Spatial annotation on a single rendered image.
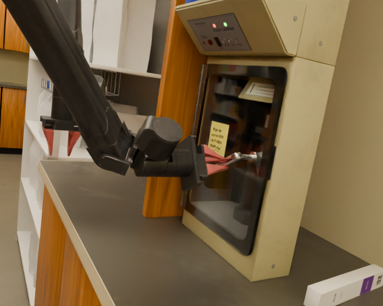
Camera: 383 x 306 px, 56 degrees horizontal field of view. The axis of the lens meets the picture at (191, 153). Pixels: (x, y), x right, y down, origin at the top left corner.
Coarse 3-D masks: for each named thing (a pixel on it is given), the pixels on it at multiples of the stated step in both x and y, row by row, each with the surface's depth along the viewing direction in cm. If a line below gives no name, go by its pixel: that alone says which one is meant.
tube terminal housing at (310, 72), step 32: (320, 0) 68; (320, 32) 70; (256, 64) 78; (288, 64) 70; (320, 64) 72; (288, 96) 70; (320, 96) 74; (288, 128) 71; (320, 128) 76; (288, 160) 74; (288, 192) 76; (192, 224) 98; (288, 224) 78; (224, 256) 85; (256, 256) 76; (288, 256) 81
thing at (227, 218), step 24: (216, 72) 89; (240, 72) 81; (264, 72) 74; (216, 96) 89; (240, 96) 80; (264, 96) 73; (216, 120) 88; (240, 120) 80; (264, 120) 73; (240, 144) 80; (264, 144) 73; (240, 168) 79; (264, 168) 72; (192, 192) 97; (216, 192) 87; (240, 192) 79; (216, 216) 86; (240, 216) 78; (240, 240) 78
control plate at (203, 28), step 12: (192, 24) 86; (204, 24) 82; (216, 24) 78; (228, 24) 74; (204, 36) 85; (216, 36) 81; (228, 36) 78; (240, 36) 74; (204, 48) 89; (216, 48) 85; (228, 48) 81; (240, 48) 77
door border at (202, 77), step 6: (204, 66) 94; (204, 72) 94; (204, 78) 94; (204, 84) 94; (198, 96) 96; (198, 102) 96; (198, 108) 96; (198, 114) 96; (198, 120) 96; (270, 162) 72; (186, 192) 100; (186, 198) 99
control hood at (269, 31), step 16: (208, 0) 75; (224, 0) 70; (240, 0) 66; (256, 0) 63; (272, 0) 63; (288, 0) 64; (192, 16) 83; (208, 16) 78; (240, 16) 70; (256, 16) 66; (272, 16) 63; (288, 16) 65; (192, 32) 89; (256, 32) 69; (272, 32) 66; (288, 32) 66; (256, 48) 73; (272, 48) 69; (288, 48) 67
